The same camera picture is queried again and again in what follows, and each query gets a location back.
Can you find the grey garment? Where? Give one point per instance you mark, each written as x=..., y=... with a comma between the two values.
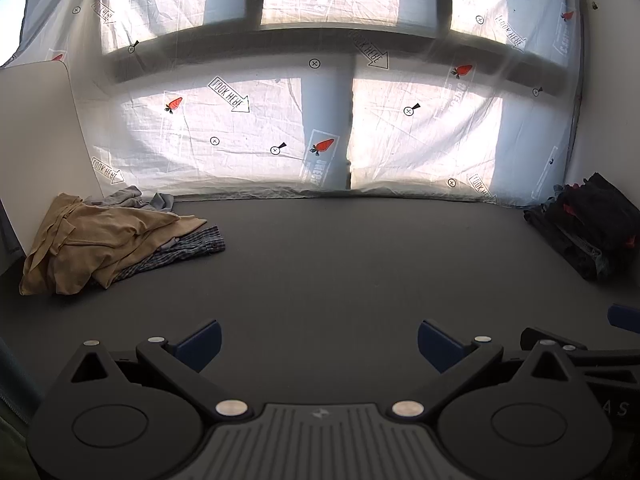
x=125, y=197

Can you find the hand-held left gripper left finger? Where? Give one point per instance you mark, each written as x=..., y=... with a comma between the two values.
x=200, y=345

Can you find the plaid button shirt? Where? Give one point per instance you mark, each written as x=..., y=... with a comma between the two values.
x=190, y=247

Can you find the white panel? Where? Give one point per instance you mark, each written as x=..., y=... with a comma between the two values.
x=40, y=150

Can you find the pile of dark clothes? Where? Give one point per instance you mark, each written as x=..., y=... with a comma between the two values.
x=585, y=230

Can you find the white printed curtain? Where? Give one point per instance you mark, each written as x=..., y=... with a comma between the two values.
x=225, y=125

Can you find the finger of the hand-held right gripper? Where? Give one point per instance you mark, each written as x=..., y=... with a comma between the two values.
x=625, y=317
x=535, y=335

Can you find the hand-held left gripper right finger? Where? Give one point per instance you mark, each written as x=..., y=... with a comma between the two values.
x=440, y=345

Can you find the tan long-sleeve shirt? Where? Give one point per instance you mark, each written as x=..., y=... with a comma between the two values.
x=100, y=240

